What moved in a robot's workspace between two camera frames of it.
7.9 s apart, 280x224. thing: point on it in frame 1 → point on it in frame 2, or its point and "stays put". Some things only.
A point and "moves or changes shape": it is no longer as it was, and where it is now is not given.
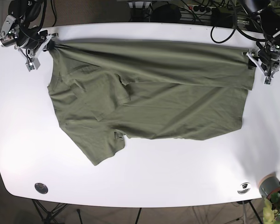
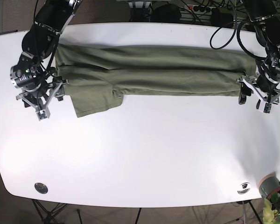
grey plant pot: x=270 y=185 stays put
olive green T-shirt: x=100 y=88 moves or changes shape
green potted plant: x=276 y=209 stays put
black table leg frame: x=48 y=216 stays put
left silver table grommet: x=41 y=188 stays put
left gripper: x=31 y=51 → x=58 y=92
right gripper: x=269 y=66 → x=247 y=87
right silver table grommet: x=244 y=188 stays put
